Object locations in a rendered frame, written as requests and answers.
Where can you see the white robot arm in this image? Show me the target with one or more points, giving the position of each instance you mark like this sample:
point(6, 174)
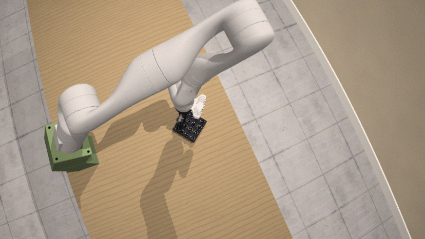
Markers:
point(164, 66)

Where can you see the black knob box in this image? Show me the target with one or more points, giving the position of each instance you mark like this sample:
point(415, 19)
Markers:
point(190, 128)

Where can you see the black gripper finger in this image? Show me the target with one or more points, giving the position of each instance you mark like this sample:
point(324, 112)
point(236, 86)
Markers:
point(181, 118)

